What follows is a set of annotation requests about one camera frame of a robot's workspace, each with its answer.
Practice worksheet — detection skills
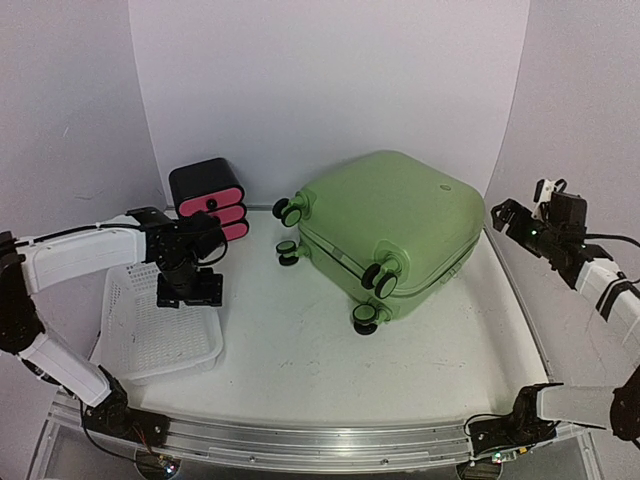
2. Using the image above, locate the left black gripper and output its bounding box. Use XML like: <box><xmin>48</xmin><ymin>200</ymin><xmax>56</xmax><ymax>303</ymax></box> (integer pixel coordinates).
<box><xmin>156</xmin><ymin>253</ymin><xmax>223</xmax><ymax>308</ymax></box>

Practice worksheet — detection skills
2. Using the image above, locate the white perforated plastic basket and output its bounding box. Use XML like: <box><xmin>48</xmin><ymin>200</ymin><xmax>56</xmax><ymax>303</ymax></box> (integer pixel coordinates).
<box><xmin>99</xmin><ymin>264</ymin><xmax>224</xmax><ymax>386</ymax></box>

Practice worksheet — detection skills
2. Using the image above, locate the green hard-shell suitcase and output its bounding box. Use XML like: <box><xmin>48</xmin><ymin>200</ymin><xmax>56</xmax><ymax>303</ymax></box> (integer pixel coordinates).
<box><xmin>272</xmin><ymin>151</ymin><xmax>485</xmax><ymax>335</ymax></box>

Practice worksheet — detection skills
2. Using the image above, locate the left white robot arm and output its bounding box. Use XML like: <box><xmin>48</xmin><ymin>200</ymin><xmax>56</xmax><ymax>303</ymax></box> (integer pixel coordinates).
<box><xmin>1</xmin><ymin>207</ymin><xmax>228</xmax><ymax>437</ymax></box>

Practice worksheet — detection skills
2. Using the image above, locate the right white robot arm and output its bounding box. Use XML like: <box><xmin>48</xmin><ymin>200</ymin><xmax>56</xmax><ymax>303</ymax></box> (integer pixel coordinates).
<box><xmin>491</xmin><ymin>193</ymin><xmax>639</xmax><ymax>445</ymax></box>

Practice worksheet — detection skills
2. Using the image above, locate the black pink drawer organizer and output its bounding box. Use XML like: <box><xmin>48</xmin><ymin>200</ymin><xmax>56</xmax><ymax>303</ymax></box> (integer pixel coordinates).
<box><xmin>169</xmin><ymin>157</ymin><xmax>249</xmax><ymax>241</ymax></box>

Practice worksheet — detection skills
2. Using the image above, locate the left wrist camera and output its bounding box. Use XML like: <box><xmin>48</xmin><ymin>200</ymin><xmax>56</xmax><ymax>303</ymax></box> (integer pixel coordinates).
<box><xmin>174</xmin><ymin>211</ymin><xmax>228</xmax><ymax>267</ymax></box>

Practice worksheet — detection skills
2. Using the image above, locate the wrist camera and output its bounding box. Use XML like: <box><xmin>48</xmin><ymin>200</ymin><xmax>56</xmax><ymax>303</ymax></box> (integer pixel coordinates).
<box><xmin>174</xmin><ymin>211</ymin><xmax>228</xmax><ymax>267</ymax></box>
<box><xmin>532</xmin><ymin>179</ymin><xmax>587</xmax><ymax>237</ymax></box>

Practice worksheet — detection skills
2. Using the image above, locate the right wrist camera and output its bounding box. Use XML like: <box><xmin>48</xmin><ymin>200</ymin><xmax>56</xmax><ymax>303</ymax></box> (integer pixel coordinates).
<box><xmin>532</xmin><ymin>179</ymin><xmax>587</xmax><ymax>237</ymax></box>

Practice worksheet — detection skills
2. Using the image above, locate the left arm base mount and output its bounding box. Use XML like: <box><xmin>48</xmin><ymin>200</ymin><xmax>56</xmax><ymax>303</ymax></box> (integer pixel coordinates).
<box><xmin>81</xmin><ymin>407</ymin><xmax>171</xmax><ymax>449</ymax></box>

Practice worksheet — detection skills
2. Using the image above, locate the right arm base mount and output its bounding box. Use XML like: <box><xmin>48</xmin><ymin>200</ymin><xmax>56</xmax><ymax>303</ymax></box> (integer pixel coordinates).
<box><xmin>463</xmin><ymin>400</ymin><xmax>559</xmax><ymax>457</ymax></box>

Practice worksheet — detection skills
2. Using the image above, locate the aluminium front rail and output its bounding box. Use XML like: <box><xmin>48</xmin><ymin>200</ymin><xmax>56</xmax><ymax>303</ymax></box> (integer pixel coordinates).
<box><xmin>44</xmin><ymin>414</ymin><xmax>591</xmax><ymax>469</ymax></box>

